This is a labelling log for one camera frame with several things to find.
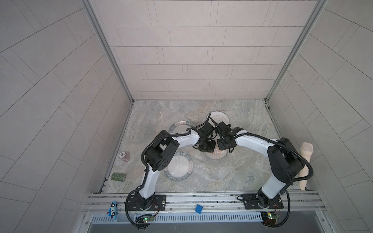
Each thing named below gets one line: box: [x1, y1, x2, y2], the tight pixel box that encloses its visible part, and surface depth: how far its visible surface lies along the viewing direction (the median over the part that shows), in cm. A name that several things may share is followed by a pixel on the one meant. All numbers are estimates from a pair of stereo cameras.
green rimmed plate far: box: [168, 120, 196, 134], surface depth 101 cm
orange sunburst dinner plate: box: [203, 144, 229, 161], surface depth 88 cm
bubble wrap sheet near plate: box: [160, 147, 233, 194], surface depth 81 cm
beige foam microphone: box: [298, 142, 314, 191], surface depth 64 cm
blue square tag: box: [194, 203, 204, 215], surface depth 70 cm
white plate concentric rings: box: [205, 111, 230, 126], surface depth 107 cm
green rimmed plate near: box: [163, 150, 194, 183], surface depth 82 cm
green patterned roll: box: [110, 172, 127, 183], surface depth 77 cm
